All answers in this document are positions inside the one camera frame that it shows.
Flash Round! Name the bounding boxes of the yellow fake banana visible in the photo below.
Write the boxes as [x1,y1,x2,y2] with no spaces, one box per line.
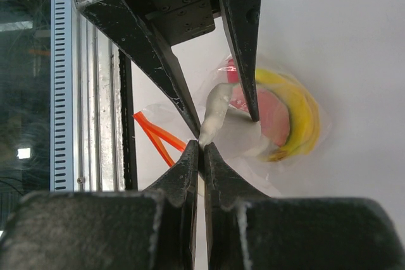
[256,68,321,163]

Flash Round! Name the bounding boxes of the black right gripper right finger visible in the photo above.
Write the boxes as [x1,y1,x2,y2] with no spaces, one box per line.
[204,144,404,269]

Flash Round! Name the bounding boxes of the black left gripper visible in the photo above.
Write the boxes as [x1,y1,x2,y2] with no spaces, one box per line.
[74,0,261,137]

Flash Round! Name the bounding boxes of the blue slotted cable duct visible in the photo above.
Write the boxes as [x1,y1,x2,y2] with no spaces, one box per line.
[50,0,74,192]

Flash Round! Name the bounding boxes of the red fake watermelon slice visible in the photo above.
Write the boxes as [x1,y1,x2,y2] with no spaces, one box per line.
[226,58,290,147]

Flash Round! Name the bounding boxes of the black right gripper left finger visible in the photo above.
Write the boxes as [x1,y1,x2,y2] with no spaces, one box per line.
[1,140,199,269]

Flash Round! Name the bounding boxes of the clear zip top bag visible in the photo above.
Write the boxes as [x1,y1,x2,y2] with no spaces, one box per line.
[132,54,333,198]

